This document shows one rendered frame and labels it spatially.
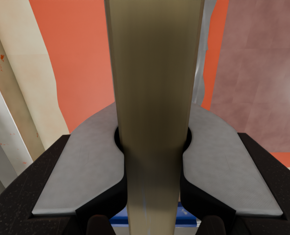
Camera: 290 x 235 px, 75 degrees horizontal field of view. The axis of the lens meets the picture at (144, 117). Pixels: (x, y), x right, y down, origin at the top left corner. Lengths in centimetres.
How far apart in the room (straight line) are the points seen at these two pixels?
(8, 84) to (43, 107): 5
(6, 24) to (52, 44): 5
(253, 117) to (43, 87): 31
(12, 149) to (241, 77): 34
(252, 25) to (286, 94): 11
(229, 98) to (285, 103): 8
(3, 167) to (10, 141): 188
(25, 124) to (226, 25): 30
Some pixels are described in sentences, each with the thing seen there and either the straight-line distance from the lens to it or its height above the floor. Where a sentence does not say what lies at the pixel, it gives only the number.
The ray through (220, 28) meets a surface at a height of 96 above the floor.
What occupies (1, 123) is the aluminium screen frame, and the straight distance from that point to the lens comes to 32.
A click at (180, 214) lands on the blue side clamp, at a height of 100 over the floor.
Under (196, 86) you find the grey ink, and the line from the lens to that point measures 27.
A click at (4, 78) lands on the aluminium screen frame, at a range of 30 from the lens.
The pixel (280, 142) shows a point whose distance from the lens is 38.
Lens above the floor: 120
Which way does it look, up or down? 58 degrees down
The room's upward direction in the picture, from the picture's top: 178 degrees counter-clockwise
